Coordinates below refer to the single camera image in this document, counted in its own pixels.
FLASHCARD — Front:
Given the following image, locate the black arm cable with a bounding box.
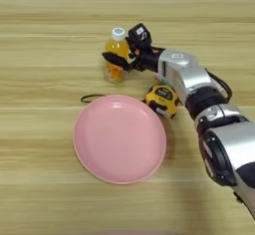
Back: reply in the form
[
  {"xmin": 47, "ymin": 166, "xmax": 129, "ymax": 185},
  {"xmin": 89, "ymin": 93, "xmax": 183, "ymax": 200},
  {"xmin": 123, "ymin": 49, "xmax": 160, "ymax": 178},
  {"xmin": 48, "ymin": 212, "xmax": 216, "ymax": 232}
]
[{"xmin": 205, "ymin": 68, "xmax": 234, "ymax": 103}]

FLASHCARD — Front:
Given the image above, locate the yellow tape measure black strap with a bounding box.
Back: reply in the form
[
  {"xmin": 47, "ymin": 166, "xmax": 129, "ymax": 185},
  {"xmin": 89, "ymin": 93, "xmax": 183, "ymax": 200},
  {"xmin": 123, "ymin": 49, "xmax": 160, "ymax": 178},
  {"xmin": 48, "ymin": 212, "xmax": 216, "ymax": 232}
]
[{"xmin": 80, "ymin": 83, "xmax": 182, "ymax": 119}]

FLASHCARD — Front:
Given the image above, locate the pink round plate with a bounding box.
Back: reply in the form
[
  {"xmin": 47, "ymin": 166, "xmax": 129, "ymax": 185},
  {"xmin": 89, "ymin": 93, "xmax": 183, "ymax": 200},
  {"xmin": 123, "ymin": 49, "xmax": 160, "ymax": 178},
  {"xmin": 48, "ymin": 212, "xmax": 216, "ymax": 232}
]
[{"xmin": 72, "ymin": 94, "xmax": 167, "ymax": 185}]

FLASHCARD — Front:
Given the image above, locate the orange juice bottle white cap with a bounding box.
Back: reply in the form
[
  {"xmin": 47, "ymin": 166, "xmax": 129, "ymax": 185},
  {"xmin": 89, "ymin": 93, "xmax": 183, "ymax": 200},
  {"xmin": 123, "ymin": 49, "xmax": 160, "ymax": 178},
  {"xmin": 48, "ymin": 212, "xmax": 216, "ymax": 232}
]
[{"xmin": 103, "ymin": 27, "xmax": 130, "ymax": 85}]

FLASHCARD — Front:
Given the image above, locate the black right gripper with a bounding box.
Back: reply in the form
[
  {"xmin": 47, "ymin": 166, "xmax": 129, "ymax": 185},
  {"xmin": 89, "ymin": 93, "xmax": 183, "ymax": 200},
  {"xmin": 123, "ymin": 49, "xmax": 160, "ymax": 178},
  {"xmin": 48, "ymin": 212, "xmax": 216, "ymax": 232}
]
[{"xmin": 101, "ymin": 45, "xmax": 166, "ymax": 74}]

